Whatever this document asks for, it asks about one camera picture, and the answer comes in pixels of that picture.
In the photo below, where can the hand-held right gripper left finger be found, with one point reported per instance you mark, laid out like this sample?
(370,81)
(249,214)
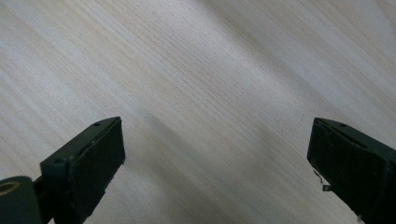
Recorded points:
(90,161)

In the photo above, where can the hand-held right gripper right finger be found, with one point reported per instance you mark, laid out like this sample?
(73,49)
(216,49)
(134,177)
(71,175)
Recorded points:
(351,161)

